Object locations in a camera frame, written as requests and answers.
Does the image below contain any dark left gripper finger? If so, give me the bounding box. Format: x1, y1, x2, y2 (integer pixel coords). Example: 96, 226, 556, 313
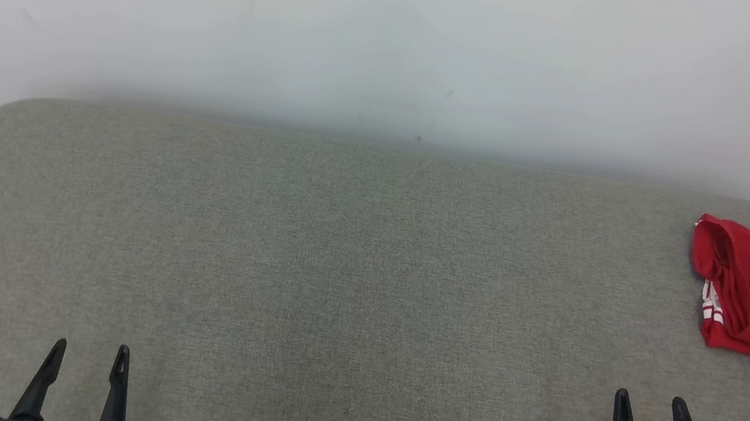
8, 332, 69, 421
96, 342, 141, 421

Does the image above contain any grey fabric sofa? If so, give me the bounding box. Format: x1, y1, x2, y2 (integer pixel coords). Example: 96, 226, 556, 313
0, 74, 750, 421

